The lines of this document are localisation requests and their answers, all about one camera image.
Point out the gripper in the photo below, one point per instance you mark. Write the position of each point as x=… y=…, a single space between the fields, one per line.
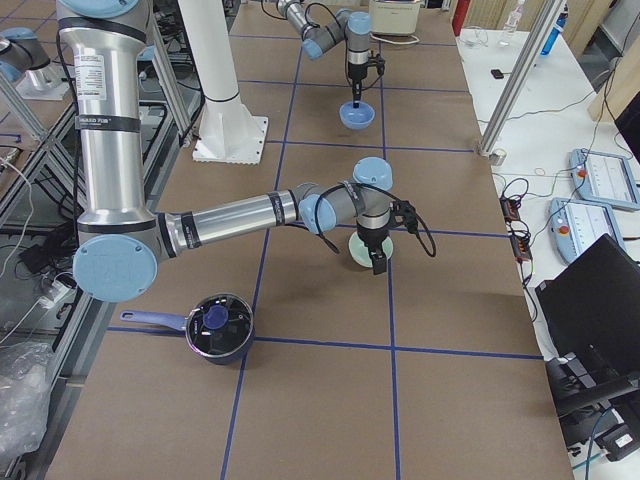
x=374 y=237
x=355 y=73

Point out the green bowl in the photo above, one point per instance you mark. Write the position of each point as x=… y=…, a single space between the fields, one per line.
x=360 y=254

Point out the blue bowl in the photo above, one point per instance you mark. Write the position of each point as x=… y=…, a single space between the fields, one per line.
x=356 y=116

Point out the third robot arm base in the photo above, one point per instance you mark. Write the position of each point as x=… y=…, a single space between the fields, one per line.
x=26 y=65

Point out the white appliance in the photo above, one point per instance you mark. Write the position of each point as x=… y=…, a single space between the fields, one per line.
x=396 y=18

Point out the orange black adapter box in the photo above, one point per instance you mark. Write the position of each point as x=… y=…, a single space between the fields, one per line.
x=510 y=209

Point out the clear plastic bottle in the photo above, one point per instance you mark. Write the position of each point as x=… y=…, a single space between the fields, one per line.
x=513 y=19

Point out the glass pot lid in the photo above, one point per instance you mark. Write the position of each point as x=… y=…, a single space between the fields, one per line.
x=218 y=325

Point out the dark blue saucepan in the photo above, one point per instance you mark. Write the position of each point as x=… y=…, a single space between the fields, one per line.
x=220 y=332

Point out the lower teach pendant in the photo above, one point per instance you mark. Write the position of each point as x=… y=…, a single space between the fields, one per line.
x=577 y=224

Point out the teach pendant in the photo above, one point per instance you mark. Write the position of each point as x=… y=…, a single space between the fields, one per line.
x=604 y=177
x=577 y=224

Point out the blue water bottle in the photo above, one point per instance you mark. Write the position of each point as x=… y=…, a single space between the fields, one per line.
x=556 y=31

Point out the black laptop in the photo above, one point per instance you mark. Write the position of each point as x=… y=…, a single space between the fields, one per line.
x=594 y=304

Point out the upper teach pendant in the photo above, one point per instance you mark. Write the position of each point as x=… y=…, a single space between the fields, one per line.
x=604 y=177

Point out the clear plastic bag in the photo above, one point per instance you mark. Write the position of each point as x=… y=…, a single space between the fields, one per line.
x=25 y=397

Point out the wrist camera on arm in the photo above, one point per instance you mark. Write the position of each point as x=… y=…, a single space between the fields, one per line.
x=378 y=62
x=403 y=213

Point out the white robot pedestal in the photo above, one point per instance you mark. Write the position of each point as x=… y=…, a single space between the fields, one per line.
x=228 y=132

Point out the aluminium frame post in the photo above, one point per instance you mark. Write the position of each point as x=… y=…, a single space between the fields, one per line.
x=542 y=26

